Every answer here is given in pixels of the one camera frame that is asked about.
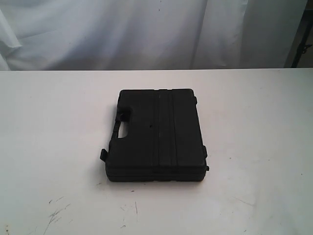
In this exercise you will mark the black plastic tool case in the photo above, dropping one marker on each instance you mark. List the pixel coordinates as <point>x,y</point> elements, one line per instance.
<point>156,137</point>

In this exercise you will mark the white backdrop cloth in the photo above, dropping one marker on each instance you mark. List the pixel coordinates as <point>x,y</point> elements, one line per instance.
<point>146,34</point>

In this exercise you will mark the black tripod stand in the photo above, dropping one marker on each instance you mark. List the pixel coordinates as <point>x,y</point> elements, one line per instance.
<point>303,46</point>

